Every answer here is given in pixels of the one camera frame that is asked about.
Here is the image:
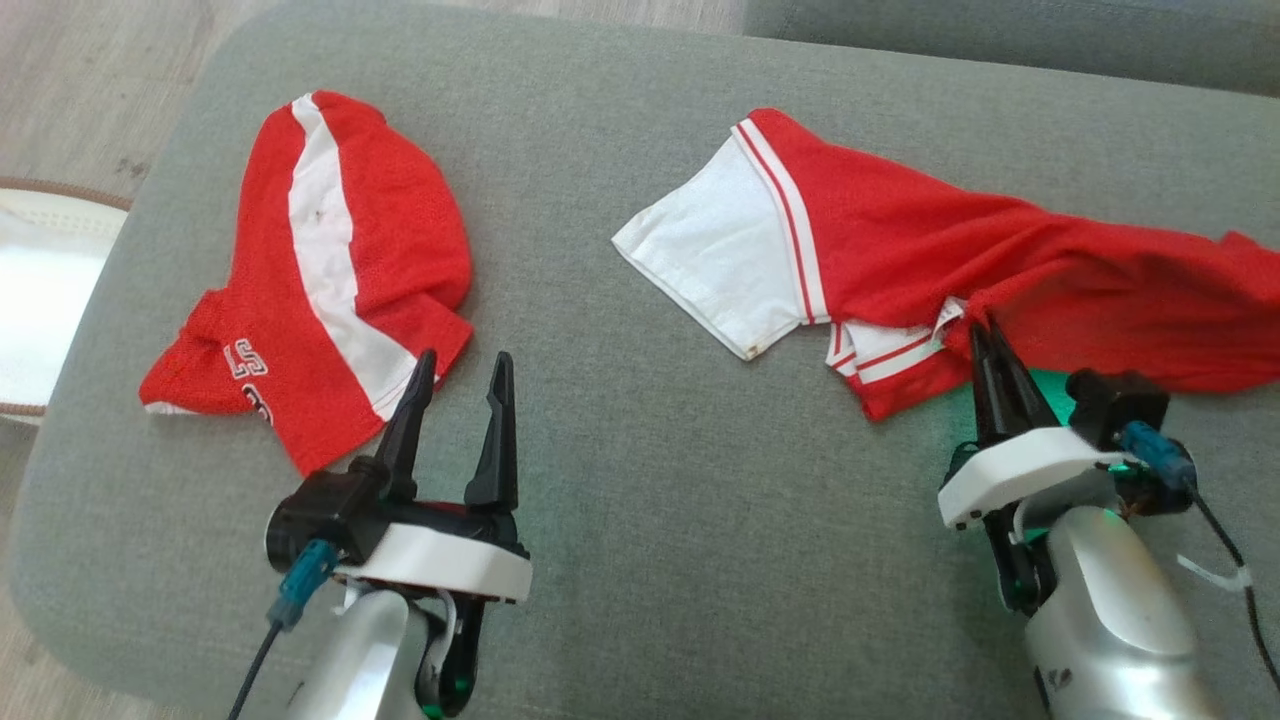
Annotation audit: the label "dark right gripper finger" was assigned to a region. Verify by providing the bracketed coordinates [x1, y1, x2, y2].
[968, 320, 1011, 448]
[990, 319, 1062, 440]

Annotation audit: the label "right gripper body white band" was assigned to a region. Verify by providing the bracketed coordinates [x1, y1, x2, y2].
[938, 425, 1131, 616]

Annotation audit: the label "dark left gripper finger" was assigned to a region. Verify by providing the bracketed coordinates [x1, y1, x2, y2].
[463, 351, 520, 508]
[372, 349, 439, 501]

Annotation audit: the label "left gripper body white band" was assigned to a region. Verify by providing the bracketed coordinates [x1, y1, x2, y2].
[335, 495, 533, 719]

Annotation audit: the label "red jersey with white sleeves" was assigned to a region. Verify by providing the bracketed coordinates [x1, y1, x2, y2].
[612, 107, 1280, 423]

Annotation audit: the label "red shorts with white stripe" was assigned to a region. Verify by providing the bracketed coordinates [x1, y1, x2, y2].
[138, 90, 475, 477]

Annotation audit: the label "large grey sofa ottoman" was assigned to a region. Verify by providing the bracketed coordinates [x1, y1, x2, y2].
[5, 0, 1280, 720]

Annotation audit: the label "grey sofa seat cushion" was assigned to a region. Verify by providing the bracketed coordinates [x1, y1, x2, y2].
[745, 0, 1280, 98]

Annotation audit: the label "white laundry basket brown rim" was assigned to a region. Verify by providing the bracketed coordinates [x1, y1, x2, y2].
[0, 178, 133, 426]

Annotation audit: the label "right black cable blue plug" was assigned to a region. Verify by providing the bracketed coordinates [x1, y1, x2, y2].
[1118, 420, 1280, 693]

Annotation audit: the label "left black cable teal plug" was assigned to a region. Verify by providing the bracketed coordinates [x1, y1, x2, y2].
[228, 538, 341, 720]

